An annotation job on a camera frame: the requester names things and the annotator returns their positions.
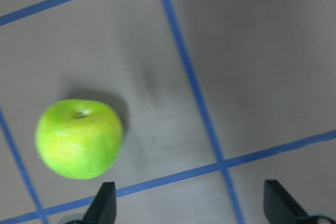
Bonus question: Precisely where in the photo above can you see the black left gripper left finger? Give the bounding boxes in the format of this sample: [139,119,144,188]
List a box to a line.
[82,182,117,224]

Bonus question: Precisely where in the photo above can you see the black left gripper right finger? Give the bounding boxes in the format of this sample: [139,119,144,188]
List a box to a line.
[263,180,310,224]

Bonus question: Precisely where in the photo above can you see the green apple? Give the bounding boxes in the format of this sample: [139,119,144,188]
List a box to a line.
[35,99,123,179]

